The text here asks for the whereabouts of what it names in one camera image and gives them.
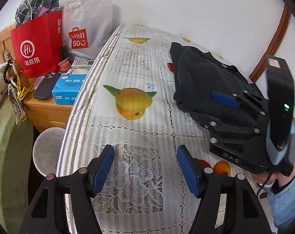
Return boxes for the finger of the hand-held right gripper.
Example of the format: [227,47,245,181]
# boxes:
[210,90,270,117]
[198,116,265,143]

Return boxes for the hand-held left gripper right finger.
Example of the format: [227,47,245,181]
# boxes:
[176,145,275,234]

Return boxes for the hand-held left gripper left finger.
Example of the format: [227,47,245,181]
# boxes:
[19,144,115,234]

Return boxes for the black sweatshirt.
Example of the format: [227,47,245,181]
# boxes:
[169,41,268,128]

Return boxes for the person's right hand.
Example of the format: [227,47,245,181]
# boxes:
[252,172,275,188]

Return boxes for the fruit print lace tablecloth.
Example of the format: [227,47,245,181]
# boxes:
[56,24,267,234]

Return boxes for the wooden nightstand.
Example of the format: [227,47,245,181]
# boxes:
[23,73,77,133]

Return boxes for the blue tissue pack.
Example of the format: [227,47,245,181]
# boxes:
[52,74,88,106]

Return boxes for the green bedsheet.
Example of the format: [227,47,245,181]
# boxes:
[0,95,44,227]

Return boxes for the smartphone in grey case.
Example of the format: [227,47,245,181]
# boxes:
[32,71,62,100]

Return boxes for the white remote control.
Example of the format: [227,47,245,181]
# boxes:
[71,60,95,69]

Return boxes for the pink container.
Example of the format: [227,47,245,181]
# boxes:
[58,57,70,74]

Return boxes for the gourd charm with beads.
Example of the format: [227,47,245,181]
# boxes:
[2,50,33,123]

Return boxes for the red paper bag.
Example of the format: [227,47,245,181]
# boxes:
[10,10,63,78]

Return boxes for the white plastic bag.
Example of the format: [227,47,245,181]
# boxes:
[62,0,114,61]

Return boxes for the wooden headboard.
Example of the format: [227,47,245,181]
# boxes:
[0,22,19,69]

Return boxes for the grey checked cloth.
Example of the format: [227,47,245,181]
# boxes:
[14,0,60,28]

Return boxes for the wooden door frame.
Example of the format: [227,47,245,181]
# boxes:
[248,2,291,83]

